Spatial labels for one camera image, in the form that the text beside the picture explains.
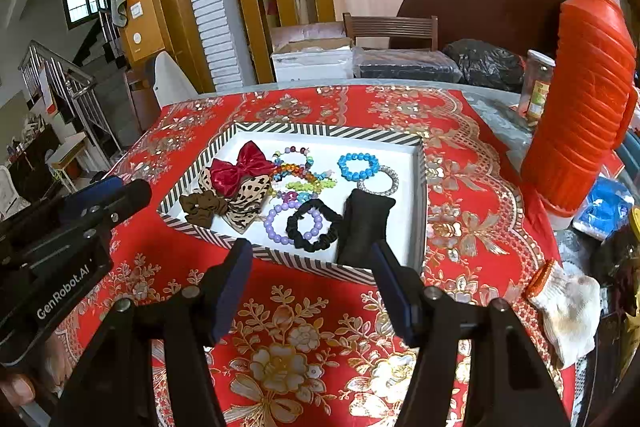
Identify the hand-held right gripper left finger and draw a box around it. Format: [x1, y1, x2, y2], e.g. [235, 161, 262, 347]
[50, 237, 255, 427]

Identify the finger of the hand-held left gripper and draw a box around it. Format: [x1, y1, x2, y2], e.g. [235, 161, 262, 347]
[62, 177, 126, 218]
[70, 181, 152, 253]

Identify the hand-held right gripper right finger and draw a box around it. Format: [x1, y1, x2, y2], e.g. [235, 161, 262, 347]
[370, 239, 571, 427]

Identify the black hair scrunchie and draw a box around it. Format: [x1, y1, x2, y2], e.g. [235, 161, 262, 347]
[285, 198, 345, 254]

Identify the red satin hair bow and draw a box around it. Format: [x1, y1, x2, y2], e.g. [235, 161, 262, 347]
[209, 141, 276, 198]

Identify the black white striped box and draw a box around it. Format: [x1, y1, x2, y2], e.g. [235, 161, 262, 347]
[157, 122, 428, 283]

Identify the person's left hand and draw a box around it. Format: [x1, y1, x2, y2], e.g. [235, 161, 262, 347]
[0, 374, 37, 408]

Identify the small white table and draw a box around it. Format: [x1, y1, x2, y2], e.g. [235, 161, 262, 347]
[47, 132, 91, 192]

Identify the brown fabric bow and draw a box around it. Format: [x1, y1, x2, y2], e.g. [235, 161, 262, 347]
[179, 191, 230, 228]

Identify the black fabric pouch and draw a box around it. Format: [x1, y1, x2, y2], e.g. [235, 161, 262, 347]
[336, 188, 397, 269]

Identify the leopard print hair bow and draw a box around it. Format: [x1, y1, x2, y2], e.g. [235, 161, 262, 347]
[197, 169, 275, 236]

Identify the red floral tablecloth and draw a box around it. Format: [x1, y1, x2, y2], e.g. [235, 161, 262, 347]
[55, 84, 578, 427]

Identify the metal stair railing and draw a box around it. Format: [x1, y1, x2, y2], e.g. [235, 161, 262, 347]
[19, 39, 123, 158]

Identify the white plastic chair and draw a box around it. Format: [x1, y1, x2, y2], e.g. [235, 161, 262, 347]
[152, 51, 199, 108]

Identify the white work glove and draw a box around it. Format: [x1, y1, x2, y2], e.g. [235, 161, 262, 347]
[524, 259, 601, 370]

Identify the blue plastic bag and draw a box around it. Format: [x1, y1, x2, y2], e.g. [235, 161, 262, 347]
[572, 177, 638, 242]

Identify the white cardboard box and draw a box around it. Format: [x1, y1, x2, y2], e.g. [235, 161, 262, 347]
[270, 46, 355, 82]

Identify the black wrapped package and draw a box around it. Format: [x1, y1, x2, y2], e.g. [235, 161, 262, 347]
[352, 47, 463, 84]

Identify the brown cardboard box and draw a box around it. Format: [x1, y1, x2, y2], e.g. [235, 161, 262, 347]
[270, 22, 351, 55]

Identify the black plastic bag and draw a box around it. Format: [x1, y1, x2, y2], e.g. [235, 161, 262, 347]
[442, 38, 526, 92]

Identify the clear plastic jar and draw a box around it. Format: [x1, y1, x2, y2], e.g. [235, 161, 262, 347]
[517, 50, 557, 122]

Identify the red ribbed thermos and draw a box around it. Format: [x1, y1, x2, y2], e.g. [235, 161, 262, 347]
[520, 0, 640, 230]

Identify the brown wooden chair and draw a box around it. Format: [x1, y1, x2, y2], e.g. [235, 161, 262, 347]
[342, 13, 439, 52]

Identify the purple bead bracelet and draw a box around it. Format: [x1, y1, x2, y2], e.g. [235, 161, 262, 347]
[263, 201, 325, 247]

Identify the green bead bracelet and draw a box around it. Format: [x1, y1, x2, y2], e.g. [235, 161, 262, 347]
[274, 174, 338, 195]

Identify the silver crystal bracelet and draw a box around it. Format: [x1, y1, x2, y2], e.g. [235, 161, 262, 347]
[356, 165, 400, 196]

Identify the orange bead bracelet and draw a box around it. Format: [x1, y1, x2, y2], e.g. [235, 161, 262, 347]
[270, 162, 313, 180]

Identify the blue bead bracelet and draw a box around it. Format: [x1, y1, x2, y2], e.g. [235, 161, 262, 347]
[337, 152, 381, 182]

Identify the multicolour bead bracelet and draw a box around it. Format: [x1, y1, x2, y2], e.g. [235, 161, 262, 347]
[274, 146, 315, 170]

